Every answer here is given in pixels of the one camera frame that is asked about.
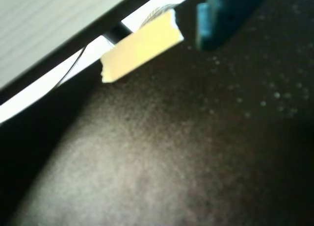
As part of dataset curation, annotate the torn beige tape piece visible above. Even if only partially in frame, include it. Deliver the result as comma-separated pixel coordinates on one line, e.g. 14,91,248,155
100,9,185,84

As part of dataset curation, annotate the thin black wire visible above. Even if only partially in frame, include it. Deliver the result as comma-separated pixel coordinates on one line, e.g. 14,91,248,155
52,46,86,89

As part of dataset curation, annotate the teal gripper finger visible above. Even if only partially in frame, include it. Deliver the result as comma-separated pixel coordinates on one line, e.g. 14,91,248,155
195,0,270,51

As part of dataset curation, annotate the grey braided cable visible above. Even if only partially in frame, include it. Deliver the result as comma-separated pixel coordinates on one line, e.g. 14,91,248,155
138,4,175,32

